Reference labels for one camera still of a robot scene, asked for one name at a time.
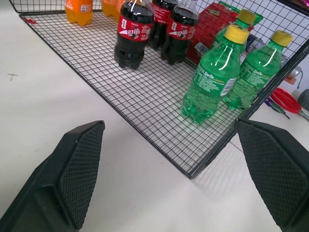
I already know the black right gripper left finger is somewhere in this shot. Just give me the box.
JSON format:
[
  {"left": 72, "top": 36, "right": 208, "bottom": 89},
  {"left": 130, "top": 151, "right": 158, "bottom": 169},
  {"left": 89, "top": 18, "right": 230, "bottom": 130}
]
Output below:
[{"left": 0, "top": 120, "right": 106, "bottom": 232}]

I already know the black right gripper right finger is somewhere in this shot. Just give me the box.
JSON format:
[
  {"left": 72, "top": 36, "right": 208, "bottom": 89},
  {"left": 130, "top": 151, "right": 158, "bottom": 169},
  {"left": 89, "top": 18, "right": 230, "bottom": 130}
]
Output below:
[{"left": 234, "top": 118, "right": 309, "bottom": 232}]

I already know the purple and green pen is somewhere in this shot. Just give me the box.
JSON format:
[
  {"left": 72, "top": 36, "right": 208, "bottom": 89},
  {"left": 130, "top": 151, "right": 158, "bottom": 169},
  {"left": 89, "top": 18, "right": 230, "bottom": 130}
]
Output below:
[{"left": 264, "top": 97, "right": 291, "bottom": 120}]

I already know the red round plastic object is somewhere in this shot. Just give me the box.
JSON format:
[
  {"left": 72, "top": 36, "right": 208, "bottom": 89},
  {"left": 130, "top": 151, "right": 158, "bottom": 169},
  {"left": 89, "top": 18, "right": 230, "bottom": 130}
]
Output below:
[{"left": 270, "top": 87, "right": 302, "bottom": 114}]

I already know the grey ribbed round object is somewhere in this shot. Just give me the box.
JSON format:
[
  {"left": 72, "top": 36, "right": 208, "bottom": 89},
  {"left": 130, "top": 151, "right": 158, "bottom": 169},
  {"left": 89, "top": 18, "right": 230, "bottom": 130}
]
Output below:
[{"left": 297, "top": 88, "right": 309, "bottom": 110}]

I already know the green Sprite bottle yellow cap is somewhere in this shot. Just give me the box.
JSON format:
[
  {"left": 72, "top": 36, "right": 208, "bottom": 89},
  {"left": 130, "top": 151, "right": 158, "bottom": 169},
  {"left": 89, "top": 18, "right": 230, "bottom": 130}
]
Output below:
[
  {"left": 209, "top": 9, "right": 257, "bottom": 54},
  {"left": 222, "top": 30, "right": 294, "bottom": 110},
  {"left": 181, "top": 25, "right": 250, "bottom": 125}
]

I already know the dark cola bottle red label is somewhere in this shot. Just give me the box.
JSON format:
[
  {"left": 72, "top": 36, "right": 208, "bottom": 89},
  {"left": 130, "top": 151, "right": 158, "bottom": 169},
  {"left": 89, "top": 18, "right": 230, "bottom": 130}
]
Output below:
[
  {"left": 160, "top": 0, "right": 199, "bottom": 65},
  {"left": 113, "top": 0, "right": 155, "bottom": 70},
  {"left": 149, "top": 0, "right": 179, "bottom": 51}
]

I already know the red snack bag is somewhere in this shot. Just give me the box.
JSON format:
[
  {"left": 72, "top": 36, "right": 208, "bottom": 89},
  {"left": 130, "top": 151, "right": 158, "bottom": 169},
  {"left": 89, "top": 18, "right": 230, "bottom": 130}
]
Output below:
[{"left": 185, "top": 2, "right": 264, "bottom": 66}]

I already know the orange soda bottle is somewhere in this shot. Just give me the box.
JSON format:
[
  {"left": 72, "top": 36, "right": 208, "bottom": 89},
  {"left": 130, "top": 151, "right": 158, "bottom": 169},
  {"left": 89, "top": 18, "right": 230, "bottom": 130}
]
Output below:
[
  {"left": 64, "top": 0, "right": 93, "bottom": 27},
  {"left": 101, "top": 0, "right": 126, "bottom": 22}
]

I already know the black wire mesh shelf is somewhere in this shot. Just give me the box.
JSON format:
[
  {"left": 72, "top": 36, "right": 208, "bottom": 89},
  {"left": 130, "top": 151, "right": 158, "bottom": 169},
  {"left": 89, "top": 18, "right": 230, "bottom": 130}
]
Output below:
[{"left": 8, "top": 0, "right": 309, "bottom": 180}]

